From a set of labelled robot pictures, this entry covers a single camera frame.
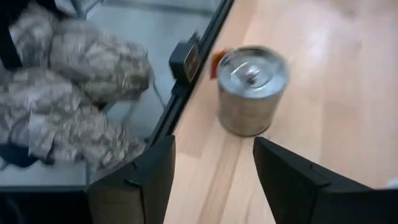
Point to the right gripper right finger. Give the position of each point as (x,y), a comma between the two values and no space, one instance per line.
(295,193)

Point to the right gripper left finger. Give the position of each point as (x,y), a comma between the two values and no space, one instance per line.
(146,186)

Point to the silver tin candle can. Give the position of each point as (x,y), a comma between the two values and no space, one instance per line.
(252,105)

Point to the person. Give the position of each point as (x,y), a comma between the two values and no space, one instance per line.
(93,62)

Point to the small black table camera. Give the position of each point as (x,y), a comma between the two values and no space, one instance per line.
(183,62)

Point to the black aluminium table frame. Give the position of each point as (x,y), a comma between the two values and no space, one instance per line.
(214,27)

